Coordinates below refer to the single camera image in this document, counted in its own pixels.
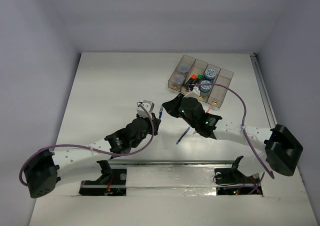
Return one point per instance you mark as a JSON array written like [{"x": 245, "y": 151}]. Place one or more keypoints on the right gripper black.
[{"x": 171, "y": 106}]

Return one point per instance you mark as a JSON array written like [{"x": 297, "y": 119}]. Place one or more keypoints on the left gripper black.
[{"x": 155, "y": 122}]

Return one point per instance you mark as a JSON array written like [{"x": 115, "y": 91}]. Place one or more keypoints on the blue pen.
[
  {"x": 160, "y": 112},
  {"x": 183, "y": 134}
]

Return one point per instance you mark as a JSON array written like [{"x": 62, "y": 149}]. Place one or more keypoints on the clear jar purple clips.
[{"x": 179, "y": 79}]

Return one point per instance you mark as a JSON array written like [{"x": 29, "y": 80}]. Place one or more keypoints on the purple cap highlighter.
[{"x": 190, "y": 86}]

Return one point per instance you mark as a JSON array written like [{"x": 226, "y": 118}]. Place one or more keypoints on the blue white tub front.
[{"x": 205, "y": 88}]

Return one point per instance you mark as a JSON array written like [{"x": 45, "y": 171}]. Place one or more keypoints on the orange cap highlighter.
[{"x": 190, "y": 80}]

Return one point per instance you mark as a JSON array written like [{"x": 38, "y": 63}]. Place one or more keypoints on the clear jar blue clips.
[{"x": 184, "y": 69}]

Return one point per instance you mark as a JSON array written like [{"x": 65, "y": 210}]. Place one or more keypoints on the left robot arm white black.
[{"x": 56, "y": 165}]

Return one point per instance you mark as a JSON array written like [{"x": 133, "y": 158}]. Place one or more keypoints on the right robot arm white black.
[{"x": 275, "y": 150}]

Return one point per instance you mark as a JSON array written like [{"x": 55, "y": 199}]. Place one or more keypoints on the clear four-compartment organizer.
[{"x": 219, "y": 86}]

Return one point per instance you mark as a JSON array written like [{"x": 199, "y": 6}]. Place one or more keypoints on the white foam board front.
[{"x": 250, "y": 210}]

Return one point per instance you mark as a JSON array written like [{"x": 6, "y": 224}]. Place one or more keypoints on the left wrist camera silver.
[{"x": 145, "y": 108}]

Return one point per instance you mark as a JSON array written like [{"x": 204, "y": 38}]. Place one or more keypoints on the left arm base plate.
[{"x": 112, "y": 182}]

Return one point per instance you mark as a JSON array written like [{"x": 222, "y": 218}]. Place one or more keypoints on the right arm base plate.
[{"x": 231, "y": 176}]

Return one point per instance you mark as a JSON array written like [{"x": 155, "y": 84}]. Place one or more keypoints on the aluminium rail right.
[{"x": 261, "y": 118}]

